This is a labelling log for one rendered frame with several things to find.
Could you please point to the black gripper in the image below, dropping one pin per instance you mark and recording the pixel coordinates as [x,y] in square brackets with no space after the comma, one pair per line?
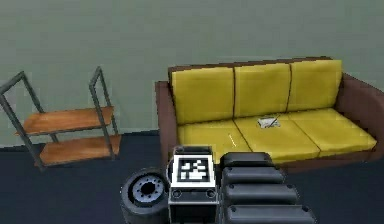
[145,195]

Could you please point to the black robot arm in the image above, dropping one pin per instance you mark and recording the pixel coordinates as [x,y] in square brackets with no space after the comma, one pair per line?
[256,190]

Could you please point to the thin pale stick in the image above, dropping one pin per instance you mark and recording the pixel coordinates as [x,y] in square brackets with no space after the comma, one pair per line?
[232,140]

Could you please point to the white paper with pen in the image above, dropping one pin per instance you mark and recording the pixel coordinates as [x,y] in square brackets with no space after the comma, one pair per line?
[267,122]

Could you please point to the brown sofa with yellow cushions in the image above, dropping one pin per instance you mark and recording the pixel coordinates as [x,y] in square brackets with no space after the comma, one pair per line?
[263,110]

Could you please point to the wooden shelf with metal frame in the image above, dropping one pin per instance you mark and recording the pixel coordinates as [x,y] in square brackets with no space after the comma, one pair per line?
[68,130]

